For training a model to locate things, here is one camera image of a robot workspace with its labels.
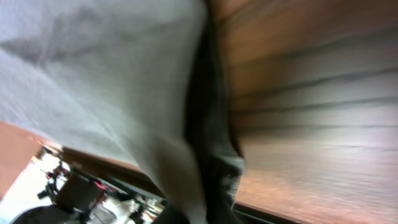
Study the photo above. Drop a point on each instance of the grey shorts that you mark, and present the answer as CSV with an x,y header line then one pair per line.
x,y
111,78

